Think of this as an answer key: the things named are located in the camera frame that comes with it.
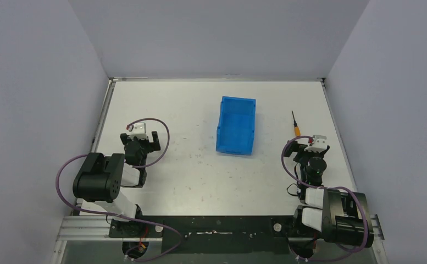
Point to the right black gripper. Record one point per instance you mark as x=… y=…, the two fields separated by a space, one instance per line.
x=300 y=151

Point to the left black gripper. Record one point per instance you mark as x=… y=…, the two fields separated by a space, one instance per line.
x=153 y=139

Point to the orange handled screwdriver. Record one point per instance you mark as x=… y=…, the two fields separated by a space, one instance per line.
x=295 y=126

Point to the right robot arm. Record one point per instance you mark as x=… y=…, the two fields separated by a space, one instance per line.
x=336 y=215

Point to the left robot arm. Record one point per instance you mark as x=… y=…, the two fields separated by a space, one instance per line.
x=101 y=178

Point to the blue plastic bin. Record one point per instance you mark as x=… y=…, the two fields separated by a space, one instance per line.
x=236 y=126

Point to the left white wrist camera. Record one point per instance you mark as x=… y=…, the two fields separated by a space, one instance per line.
x=137 y=130

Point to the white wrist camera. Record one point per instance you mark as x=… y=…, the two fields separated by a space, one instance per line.
x=317 y=144
x=137 y=130

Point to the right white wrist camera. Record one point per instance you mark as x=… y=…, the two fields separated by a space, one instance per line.
x=317 y=144

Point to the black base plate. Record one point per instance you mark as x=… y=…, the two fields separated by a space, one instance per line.
x=226 y=244

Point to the aluminium frame rail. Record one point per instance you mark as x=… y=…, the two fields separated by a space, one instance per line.
x=97 y=228

